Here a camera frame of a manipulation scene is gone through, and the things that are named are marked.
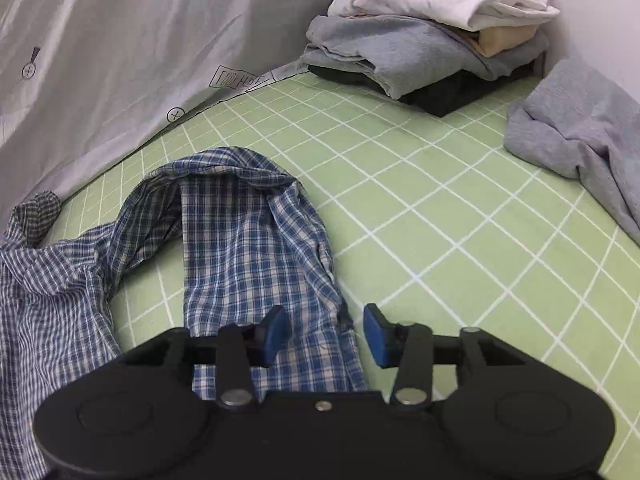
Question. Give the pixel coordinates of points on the green grid mat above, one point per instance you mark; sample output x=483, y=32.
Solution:
x=435, y=222

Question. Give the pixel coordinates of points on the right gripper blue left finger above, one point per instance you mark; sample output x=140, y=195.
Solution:
x=263, y=341

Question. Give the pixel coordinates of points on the grey folded sweater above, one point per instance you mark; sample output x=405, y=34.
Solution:
x=403, y=55

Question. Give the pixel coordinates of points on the blue plaid shirt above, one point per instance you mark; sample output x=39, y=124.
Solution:
x=251, y=241

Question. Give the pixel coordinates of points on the black folded garment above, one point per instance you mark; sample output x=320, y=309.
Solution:
x=441, y=98

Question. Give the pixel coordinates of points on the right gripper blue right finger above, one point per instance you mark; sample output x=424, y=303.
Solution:
x=386, y=340

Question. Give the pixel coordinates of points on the grey printed backdrop sheet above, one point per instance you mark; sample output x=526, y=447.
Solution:
x=86, y=82

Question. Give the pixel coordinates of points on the grey crumpled garment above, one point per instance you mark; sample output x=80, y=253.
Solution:
x=582, y=126

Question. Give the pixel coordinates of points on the beige folded garment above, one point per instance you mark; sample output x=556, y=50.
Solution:
x=491, y=41

